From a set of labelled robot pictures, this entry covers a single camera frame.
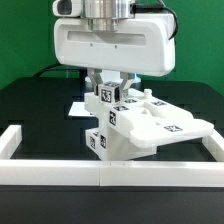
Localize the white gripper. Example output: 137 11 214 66
53 0 176 98

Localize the small tagged cube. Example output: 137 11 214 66
98 81 120 104

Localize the white chair back frame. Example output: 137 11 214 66
85 88 214 148

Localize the white chair seat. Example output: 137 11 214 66
85 121 157 161

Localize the white tag base sheet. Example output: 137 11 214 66
68 102 92 117

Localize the black hose cable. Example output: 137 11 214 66
32 63 88 79

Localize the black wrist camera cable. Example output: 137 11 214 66
133 1 179 41

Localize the white left fence wall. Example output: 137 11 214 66
0 125 22 160

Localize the white fence wall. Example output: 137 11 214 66
0 125 22 160
202 131 224 162
0 160 224 187

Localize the white right fence wall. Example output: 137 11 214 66
202 131 224 162

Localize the white front fence wall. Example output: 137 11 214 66
0 160 224 187

